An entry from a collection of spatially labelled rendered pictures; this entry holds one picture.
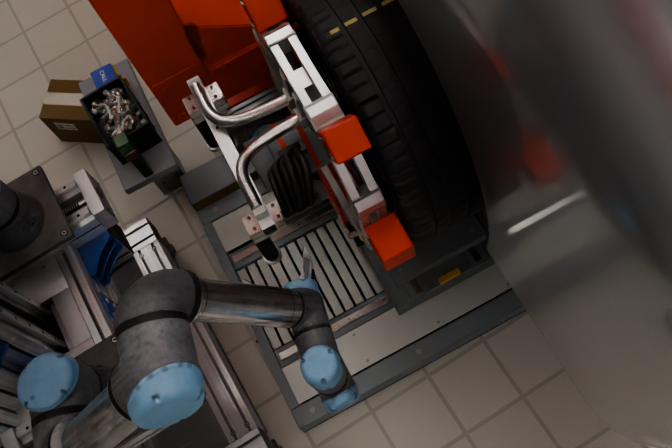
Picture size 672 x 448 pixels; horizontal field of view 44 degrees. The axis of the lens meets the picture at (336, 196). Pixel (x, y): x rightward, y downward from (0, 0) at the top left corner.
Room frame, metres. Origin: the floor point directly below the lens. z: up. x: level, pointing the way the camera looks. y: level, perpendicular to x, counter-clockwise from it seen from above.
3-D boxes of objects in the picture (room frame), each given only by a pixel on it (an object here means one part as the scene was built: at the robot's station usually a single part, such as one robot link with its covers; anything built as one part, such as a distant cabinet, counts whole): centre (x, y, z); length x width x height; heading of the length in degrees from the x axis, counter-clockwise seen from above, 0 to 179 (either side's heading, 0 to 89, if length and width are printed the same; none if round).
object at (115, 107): (1.43, 0.51, 0.51); 0.20 x 0.14 x 0.13; 13
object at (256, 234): (0.75, 0.16, 0.93); 0.09 x 0.05 x 0.05; 98
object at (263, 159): (0.94, 0.05, 0.85); 0.21 x 0.14 x 0.14; 98
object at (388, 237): (0.64, -0.07, 0.85); 0.09 x 0.08 x 0.07; 8
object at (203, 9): (1.47, -0.05, 0.69); 0.52 x 0.17 x 0.35; 98
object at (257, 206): (0.84, 0.08, 1.03); 0.19 x 0.18 x 0.11; 98
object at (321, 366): (0.42, 0.14, 0.95); 0.11 x 0.08 x 0.11; 177
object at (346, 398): (0.40, 0.14, 0.86); 0.11 x 0.08 x 0.09; 8
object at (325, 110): (0.95, -0.02, 0.85); 0.54 x 0.07 x 0.54; 8
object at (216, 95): (1.09, 0.20, 0.93); 0.09 x 0.05 x 0.05; 98
